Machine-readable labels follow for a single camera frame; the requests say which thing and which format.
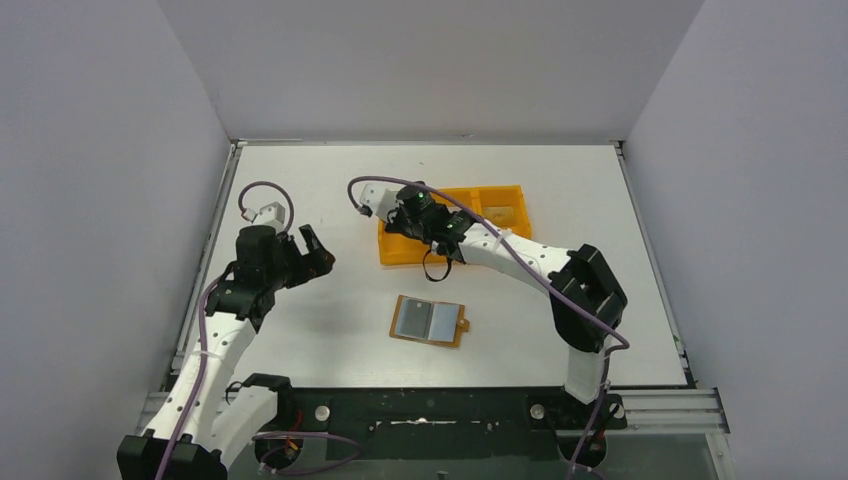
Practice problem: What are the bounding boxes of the dark card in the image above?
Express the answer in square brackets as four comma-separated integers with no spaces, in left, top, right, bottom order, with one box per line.
[395,299,433,340]

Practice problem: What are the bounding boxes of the tan leather card holder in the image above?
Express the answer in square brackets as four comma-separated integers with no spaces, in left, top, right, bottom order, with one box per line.
[389,295,471,349]

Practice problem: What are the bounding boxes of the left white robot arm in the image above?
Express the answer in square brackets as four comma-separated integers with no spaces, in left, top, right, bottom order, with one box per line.
[117,224,335,479]

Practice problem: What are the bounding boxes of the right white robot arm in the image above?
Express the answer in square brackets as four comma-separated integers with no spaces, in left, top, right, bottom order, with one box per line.
[360,182,628,427]

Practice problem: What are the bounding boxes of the orange three-compartment tray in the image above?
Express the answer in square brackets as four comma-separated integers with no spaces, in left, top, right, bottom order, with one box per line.
[377,185,532,266]

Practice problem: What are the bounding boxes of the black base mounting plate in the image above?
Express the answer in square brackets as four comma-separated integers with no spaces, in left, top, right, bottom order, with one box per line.
[253,387,628,475]

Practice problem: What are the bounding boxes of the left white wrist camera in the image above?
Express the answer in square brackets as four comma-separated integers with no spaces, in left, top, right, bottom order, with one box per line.
[241,202,290,233]

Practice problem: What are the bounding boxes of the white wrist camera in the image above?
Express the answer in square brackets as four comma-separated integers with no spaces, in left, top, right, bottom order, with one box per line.
[241,202,290,233]
[357,183,398,223]

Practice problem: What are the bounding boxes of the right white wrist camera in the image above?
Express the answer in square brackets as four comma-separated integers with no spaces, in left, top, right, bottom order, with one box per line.
[357,183,398,223]

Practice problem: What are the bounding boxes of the aluminium frame rail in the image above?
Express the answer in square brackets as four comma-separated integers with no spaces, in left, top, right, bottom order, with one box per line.
[119,139,243,480]

